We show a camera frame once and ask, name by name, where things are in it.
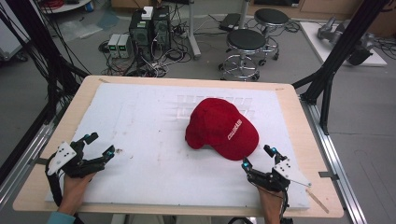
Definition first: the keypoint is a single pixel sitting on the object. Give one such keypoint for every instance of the red baseball cap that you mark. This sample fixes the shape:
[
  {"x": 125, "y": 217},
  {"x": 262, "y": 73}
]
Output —
[{"x": 218, "y": 124}]

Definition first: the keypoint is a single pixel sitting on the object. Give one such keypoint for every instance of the grey bench power supply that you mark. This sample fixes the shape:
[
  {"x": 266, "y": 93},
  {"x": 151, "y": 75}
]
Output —
[
  {"x": 125, "y": 46},
  {"x": 113, "y": 45}
]

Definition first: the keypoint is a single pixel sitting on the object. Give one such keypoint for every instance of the person's right hand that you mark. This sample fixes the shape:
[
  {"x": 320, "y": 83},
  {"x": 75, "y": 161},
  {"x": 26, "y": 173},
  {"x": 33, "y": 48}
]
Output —
[{"x": 272, "y": 200}]

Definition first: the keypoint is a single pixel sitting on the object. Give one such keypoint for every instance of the black flat case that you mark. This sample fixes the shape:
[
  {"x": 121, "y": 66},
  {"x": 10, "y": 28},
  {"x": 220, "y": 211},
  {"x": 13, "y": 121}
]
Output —
[{"x": 229, "y": 22}]

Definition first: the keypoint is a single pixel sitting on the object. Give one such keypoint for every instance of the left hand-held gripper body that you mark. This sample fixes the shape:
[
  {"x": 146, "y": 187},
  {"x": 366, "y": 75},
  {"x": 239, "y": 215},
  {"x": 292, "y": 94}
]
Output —
[{"x": 74, "y": 163}]

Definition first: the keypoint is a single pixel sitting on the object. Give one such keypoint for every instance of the black metal frame post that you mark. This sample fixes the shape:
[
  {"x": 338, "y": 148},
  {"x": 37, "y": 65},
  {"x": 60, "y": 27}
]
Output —
[
  {"x": 342, "y": 46},
  {"x": 31, "y": 37}
]

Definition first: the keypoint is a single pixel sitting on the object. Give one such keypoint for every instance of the thin wooden stick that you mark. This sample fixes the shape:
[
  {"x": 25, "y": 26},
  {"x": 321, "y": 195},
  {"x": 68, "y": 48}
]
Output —
[{"x": 317, "y": 201}]

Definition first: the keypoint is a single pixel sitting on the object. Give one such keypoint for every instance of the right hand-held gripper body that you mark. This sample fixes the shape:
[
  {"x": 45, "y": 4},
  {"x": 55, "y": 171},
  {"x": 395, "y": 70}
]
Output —
[{"x": 278, "y": 179}]

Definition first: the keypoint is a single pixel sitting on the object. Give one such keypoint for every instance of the black round stool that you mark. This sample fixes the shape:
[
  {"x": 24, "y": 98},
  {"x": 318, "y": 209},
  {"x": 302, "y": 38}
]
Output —
[
  {"x": 271, "y": 17},
  {"x": 246, "y": 40}
]

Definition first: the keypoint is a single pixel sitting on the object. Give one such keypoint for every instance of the white table cloth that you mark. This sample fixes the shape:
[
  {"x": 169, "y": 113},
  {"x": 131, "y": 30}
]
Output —
[{"x": 149, "y": 146}]

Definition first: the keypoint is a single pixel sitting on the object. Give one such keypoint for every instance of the aluminium rail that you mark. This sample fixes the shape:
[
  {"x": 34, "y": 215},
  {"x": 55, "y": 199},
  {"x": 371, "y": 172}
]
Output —
[
  {"x": 25, "y": 155},
  {"x": 336, "y": 161}
]

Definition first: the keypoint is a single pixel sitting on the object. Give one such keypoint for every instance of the grey metal stand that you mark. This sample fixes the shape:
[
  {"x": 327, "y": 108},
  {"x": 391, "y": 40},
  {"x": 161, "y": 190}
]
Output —
[{"x": 193, "y": 34}]

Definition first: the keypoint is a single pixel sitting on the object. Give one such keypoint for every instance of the person's left hand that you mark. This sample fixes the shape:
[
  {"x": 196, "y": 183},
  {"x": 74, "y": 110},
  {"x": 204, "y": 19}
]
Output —
[{"x": 73, "y": 189}]

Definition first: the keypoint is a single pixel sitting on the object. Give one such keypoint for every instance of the white floor board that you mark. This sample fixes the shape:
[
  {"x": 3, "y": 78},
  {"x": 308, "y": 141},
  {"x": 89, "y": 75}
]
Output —
[{"x": 314, "y": 40}]

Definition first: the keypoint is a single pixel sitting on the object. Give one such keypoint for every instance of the round white table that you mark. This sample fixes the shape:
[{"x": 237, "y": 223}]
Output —
[{"x": 67, "y": 5}]

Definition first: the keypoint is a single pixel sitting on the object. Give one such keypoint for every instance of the black computer tower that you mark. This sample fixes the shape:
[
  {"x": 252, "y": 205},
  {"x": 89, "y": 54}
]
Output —
[
  {"x": 140, "y": 35},
  {"x": 162, "y": 28}
]

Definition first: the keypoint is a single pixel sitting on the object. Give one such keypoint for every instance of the white box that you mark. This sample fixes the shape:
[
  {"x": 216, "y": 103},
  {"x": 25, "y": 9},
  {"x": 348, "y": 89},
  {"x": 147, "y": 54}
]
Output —
[{"x": 147, "y": 13}]

